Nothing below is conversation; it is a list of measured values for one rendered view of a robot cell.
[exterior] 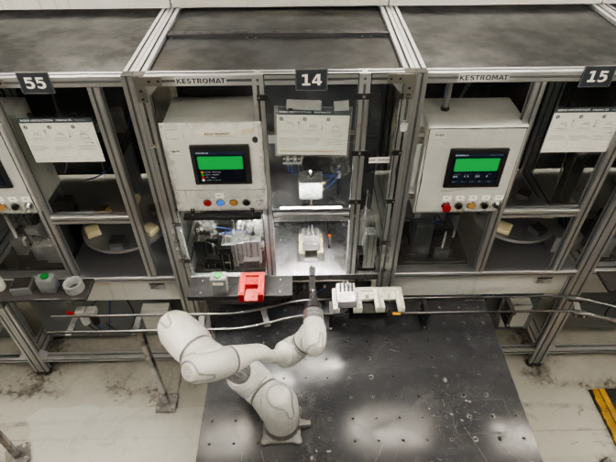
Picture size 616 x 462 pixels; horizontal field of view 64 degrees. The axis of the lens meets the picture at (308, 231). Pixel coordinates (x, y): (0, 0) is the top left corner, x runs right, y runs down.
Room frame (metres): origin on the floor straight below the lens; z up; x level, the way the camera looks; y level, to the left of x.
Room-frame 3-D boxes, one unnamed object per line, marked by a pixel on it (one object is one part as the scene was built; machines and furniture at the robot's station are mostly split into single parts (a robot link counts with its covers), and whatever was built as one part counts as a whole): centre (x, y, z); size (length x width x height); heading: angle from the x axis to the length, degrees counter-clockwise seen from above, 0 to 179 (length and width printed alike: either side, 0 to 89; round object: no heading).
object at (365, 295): (1.65, -0.31, 0.84); 0.36 x 0.14 x 0.10; 91
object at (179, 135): (1.89, 0.40, 1.60); 0.42 x 0.29 x 0.46; 91
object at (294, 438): (1.07, 0.10, 0.71); 0.22 x 0.18 x 0.06; 91
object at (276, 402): (1.08, 0.13, 0.85); 0.18 x 0.16 x 0.22; 43
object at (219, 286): (1.69, 0.45, 0.97); 0.08 x 0.08 x 0.12; 1
